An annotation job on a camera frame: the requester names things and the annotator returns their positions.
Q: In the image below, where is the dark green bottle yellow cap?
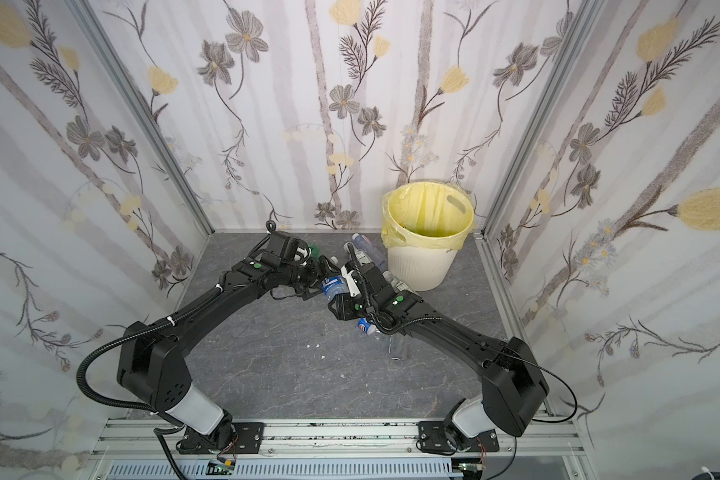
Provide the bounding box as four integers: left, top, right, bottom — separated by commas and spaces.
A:
308, 243, 321, 259

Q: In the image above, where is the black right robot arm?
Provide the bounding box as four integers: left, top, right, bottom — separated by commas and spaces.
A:
328, 263, 549, 439

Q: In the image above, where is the Pepsi label bottle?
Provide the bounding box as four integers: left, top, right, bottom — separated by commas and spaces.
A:
357, 318, 377, 335

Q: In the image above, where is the clear bottle blue tint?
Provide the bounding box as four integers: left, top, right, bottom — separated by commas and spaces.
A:
351, 233, 388, 271

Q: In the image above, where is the clear bottle white green label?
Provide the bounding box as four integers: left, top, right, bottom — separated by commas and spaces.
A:
383, 271, 412, 292

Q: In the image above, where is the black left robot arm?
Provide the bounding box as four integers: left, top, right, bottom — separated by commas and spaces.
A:
76, 222, 339, 453

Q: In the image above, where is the blue label bottle white cap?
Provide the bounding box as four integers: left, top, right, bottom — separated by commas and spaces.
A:
321, 275, 350, 301

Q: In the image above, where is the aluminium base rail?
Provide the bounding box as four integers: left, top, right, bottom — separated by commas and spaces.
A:
90, 418, 597, 479

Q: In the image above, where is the white bin with yellow bag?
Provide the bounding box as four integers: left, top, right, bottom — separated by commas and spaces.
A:
381, 181, 475, 292

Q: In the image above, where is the clear bottle blue cap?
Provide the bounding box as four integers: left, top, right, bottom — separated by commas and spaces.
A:
388, 334, 409, 362

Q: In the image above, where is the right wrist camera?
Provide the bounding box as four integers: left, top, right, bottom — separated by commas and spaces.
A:
341, 266, 360, 297

